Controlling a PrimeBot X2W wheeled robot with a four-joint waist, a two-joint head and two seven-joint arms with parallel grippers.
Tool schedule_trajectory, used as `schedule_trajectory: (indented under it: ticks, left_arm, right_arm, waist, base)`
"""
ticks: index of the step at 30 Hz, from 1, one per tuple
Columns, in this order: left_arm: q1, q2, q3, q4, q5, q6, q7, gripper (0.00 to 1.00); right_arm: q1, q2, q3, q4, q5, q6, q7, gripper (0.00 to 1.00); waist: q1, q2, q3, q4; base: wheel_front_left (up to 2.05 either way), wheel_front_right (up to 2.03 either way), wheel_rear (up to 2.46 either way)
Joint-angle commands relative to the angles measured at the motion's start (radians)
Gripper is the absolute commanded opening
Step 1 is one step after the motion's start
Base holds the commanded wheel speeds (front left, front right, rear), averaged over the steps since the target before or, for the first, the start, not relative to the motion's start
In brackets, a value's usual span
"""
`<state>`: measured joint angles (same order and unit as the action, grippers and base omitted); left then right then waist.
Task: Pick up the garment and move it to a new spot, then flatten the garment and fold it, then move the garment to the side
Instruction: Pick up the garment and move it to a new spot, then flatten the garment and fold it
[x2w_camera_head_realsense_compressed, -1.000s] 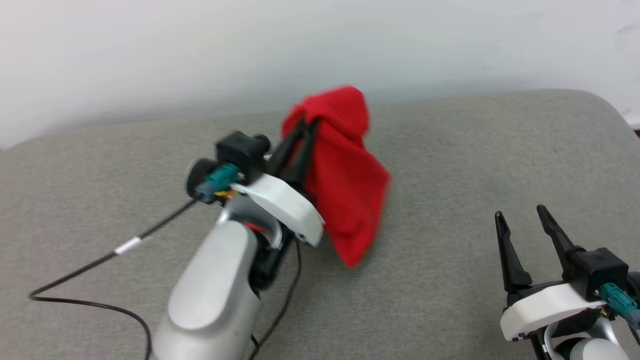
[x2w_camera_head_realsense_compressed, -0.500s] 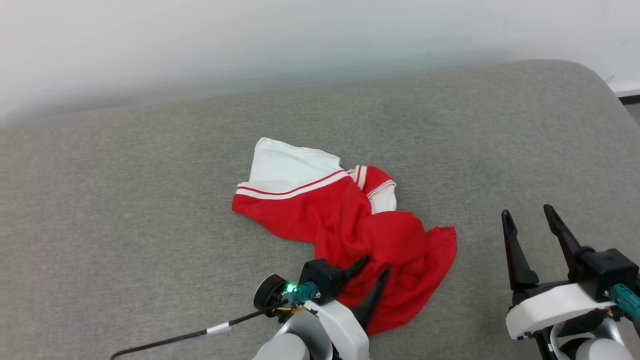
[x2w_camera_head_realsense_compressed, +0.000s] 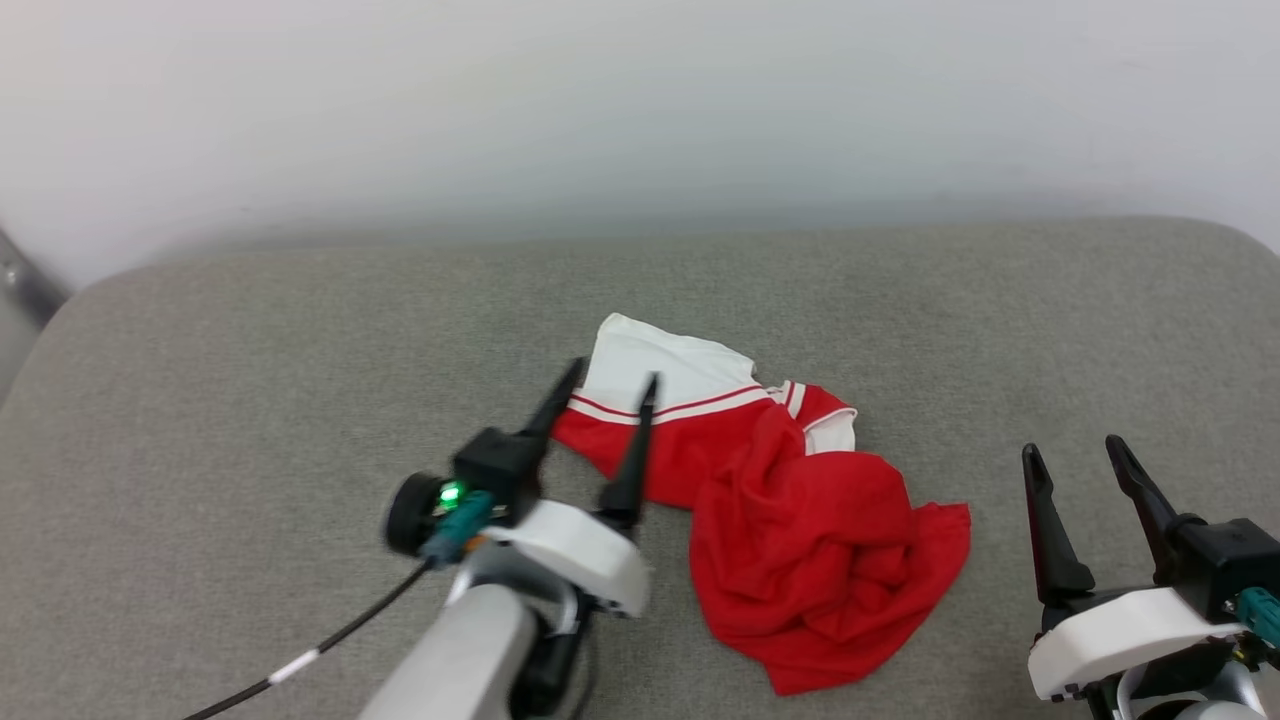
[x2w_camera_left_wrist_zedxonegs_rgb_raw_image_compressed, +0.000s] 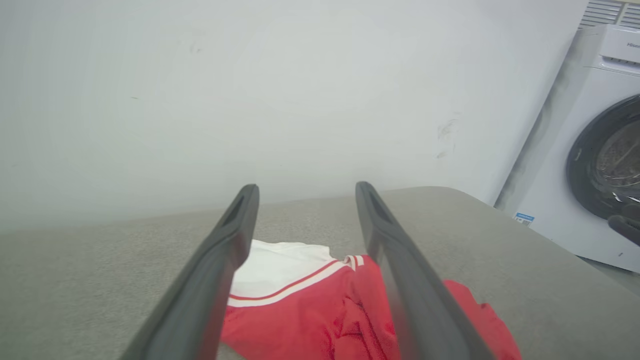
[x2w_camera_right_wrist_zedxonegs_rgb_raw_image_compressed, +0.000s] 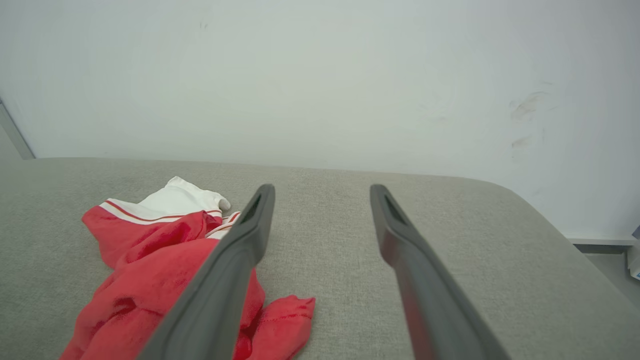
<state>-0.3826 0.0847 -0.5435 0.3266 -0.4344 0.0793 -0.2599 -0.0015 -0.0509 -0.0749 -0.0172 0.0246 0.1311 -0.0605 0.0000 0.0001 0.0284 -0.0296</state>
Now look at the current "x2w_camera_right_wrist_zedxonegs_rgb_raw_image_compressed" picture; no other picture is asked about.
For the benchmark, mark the red white basketball jersey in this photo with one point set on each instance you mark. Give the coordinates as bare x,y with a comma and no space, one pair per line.
140,260

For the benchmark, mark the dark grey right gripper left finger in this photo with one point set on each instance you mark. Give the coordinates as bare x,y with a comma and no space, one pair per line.
220,290

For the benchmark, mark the white baseboard strip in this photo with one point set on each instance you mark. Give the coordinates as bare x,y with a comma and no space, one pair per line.
605,241

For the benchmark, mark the white blue object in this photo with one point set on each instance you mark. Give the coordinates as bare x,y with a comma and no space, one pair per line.
635,260

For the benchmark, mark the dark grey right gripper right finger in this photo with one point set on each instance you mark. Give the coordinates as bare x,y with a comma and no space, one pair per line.
430,300

